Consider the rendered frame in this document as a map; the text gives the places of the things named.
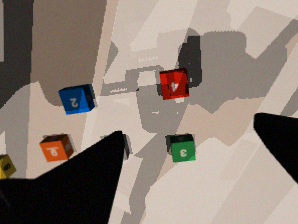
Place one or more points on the yellow block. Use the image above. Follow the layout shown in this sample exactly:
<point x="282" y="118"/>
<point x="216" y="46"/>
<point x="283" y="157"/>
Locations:
<point x="7" y="167"/>

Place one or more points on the orange block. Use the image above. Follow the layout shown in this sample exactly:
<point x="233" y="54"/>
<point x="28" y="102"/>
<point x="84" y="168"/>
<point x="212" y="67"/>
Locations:
<point x="57" y="147"/>

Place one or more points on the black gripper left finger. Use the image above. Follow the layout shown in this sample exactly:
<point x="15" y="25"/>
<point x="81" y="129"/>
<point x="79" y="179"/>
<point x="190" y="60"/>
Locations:
<point x="78" y="191"/>

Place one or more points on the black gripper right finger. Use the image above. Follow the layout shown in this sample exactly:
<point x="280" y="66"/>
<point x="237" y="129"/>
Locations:
<point x="280" y="136"/>

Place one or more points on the green block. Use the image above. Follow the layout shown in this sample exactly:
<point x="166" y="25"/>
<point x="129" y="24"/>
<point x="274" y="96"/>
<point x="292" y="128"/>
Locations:
<point x="182" y="148"/>

